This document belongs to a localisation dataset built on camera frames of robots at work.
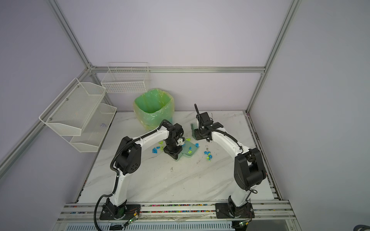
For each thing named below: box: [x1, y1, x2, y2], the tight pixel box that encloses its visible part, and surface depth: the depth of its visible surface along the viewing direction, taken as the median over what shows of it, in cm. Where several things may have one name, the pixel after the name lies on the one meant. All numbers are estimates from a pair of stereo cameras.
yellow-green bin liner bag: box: [132, 88, 175, 131], surface depth 95 cm
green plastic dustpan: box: [174, 140, 199, 162], surface depth 98 cm
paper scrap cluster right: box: [203, 151, 213, 162], surface depth 95 cm
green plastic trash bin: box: [133, 88, 175, 131], surface depth 95 cm
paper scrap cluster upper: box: [187, 142, 200, 154], surface depth 100 cm
